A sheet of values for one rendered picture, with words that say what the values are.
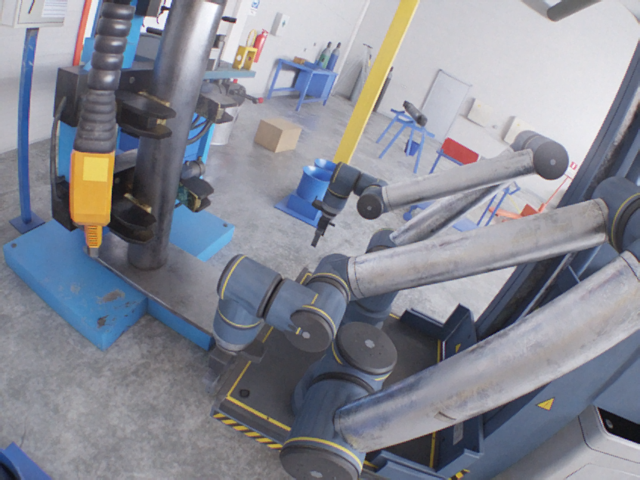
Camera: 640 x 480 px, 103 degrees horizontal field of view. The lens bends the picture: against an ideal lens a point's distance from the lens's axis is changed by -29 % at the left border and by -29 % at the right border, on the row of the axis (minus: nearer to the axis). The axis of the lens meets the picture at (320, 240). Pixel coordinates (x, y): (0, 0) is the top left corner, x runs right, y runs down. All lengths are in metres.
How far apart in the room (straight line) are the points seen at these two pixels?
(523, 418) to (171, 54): 1.71
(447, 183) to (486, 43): 10.93
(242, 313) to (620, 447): 1.27
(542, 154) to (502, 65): 10.87
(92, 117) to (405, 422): 0.74
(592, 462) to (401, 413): 0.89
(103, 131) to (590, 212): 0.88
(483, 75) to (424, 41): 2.15
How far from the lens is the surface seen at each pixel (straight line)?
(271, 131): 4.30
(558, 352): 0.65
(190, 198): 1.81
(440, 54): 11.96
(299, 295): 0.72
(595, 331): 0.65
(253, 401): 1.22
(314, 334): 0.71
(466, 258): 0.77
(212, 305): 1.74
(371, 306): 1.50
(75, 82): 1.40
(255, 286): 0.72
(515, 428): 1.24
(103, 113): 0.50
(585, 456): 1.38
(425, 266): 0.77
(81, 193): 0.55
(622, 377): 1.21
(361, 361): 0.98
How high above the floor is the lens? 1.37
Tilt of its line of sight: 29 degrees down
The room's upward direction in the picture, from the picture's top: 24 degrees clockwise
